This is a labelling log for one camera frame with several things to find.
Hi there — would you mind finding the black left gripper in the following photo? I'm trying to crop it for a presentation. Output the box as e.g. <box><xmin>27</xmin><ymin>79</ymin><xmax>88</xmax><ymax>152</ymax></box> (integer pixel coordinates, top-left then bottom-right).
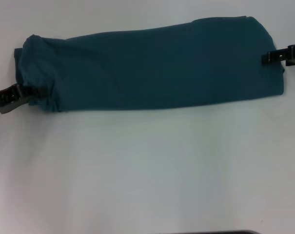
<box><xmin>0</xmin><ymin>83</ymin><xmax>47</xmax><ymax>115</ymax></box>

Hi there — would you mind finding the teal blue printed t-shirt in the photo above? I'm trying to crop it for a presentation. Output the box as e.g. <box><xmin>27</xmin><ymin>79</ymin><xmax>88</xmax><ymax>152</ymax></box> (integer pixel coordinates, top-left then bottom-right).
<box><xmin>14</xmin><ymin>16</ymin><xmax>286</xmax><ymax>113</ymax></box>

